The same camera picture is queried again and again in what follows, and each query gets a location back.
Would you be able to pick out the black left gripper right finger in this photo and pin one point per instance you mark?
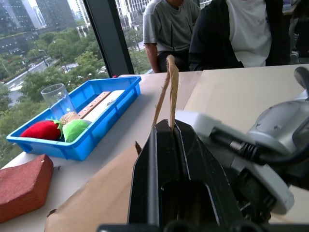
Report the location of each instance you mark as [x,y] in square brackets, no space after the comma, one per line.
[205,166]

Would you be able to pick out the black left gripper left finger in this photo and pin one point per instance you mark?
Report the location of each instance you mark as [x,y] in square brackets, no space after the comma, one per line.
[144,174]

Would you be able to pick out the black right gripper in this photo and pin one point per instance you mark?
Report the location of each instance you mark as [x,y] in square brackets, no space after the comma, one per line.
[256,195]

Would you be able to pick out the brown paper bag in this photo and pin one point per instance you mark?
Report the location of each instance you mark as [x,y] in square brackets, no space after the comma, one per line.
[106,193]

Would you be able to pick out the green round plush toy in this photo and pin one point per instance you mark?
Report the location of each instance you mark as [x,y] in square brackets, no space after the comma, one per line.
[74,130]

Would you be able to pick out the tan speckled plush toy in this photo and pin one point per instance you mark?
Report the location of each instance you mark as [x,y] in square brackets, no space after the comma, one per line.
[68,118]

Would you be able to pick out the red strawberry plush toy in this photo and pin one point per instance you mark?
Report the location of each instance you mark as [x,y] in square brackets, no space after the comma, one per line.
[42,130]

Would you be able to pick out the blue plastic tray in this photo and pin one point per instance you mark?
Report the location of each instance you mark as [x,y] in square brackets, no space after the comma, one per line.
[101,130]

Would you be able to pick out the wooden strip with holes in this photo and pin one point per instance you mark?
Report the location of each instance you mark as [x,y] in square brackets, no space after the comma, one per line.
[95,105]

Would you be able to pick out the clear glass cup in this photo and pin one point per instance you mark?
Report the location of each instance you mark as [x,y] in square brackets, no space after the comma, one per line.
[58,99]

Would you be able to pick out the red brick block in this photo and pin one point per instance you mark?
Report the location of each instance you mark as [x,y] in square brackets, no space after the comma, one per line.
[21,186]

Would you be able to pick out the person in black jacket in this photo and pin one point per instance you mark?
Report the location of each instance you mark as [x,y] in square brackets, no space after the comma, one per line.
[243,31]

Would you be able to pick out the person in grey t-shirt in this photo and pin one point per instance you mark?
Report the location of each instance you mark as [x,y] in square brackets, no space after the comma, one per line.
[169,29]

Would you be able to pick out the dark window frame post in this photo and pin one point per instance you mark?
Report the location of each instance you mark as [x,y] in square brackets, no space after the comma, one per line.
[108,36]

